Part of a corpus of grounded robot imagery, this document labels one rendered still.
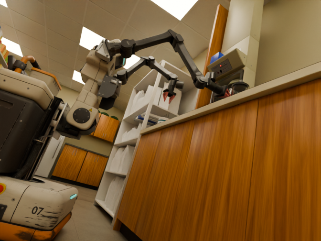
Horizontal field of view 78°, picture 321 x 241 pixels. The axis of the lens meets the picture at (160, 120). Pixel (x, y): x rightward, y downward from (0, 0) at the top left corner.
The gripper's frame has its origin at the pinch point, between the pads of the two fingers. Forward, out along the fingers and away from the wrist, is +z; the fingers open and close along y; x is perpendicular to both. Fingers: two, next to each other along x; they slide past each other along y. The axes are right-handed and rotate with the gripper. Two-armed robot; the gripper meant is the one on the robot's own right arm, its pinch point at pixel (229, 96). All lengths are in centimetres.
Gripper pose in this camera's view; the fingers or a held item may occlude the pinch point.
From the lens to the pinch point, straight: 148.3
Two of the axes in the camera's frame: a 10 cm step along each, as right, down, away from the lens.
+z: 8.5, 3.9, 3.7
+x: -3.4, 9.2, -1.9
